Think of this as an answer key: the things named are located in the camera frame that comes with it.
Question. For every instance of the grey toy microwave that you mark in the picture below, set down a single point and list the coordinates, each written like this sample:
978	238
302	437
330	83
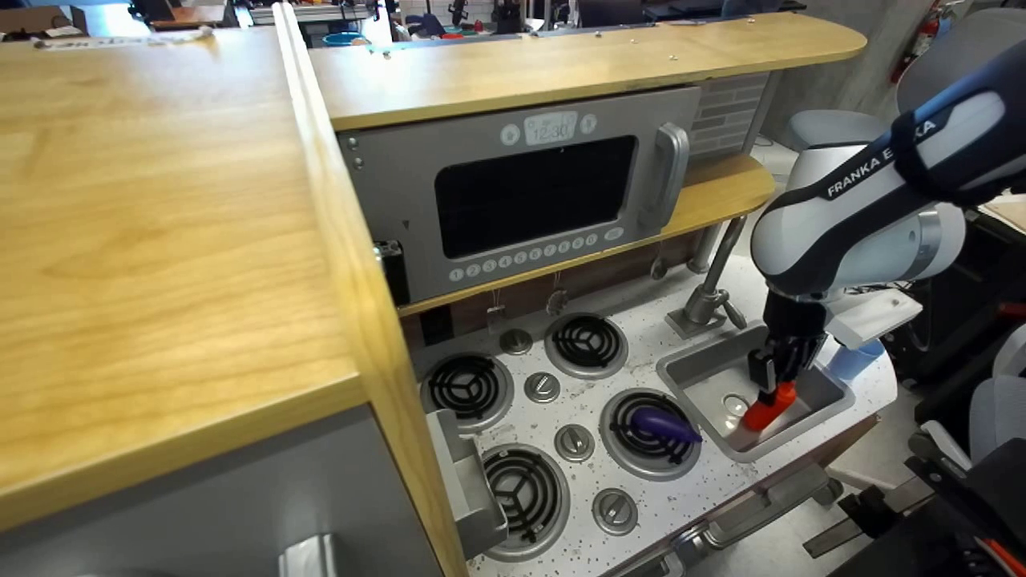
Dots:
534	192

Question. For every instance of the black round stove burner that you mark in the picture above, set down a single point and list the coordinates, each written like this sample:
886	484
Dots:
642	452
521	498
470	386
584	345

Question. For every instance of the grey tile backsplash panel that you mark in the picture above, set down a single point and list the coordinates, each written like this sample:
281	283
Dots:
732	112

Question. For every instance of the grey round stove knob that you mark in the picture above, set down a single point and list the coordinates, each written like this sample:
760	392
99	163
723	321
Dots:
613	509
574	440
513	342
543	386

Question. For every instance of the steel toy sink basin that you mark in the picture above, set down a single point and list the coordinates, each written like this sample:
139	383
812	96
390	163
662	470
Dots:
707	386

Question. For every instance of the wooden toy kitchen cabinet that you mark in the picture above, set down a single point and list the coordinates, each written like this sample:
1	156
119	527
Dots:
160	235

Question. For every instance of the red small cup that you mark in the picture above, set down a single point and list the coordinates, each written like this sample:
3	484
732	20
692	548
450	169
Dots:
771	409

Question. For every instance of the grey toy faucet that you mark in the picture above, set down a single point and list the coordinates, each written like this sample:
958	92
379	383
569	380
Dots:
709	278

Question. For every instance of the purple toy vegetable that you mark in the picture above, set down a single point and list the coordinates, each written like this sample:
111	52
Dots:
666	424

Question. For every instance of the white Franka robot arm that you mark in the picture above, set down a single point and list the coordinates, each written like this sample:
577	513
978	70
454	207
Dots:
854	224

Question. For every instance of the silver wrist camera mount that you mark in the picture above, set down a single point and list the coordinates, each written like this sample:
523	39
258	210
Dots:
870	311

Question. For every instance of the grey oven door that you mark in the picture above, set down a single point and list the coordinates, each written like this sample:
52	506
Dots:
193	513

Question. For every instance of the round wooden table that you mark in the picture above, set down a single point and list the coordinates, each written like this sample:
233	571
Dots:
588	66

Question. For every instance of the toy kitchen playset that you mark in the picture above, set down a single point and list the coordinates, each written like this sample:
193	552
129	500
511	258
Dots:
597	406

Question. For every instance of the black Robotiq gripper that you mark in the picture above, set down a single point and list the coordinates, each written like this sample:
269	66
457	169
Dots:
792	325

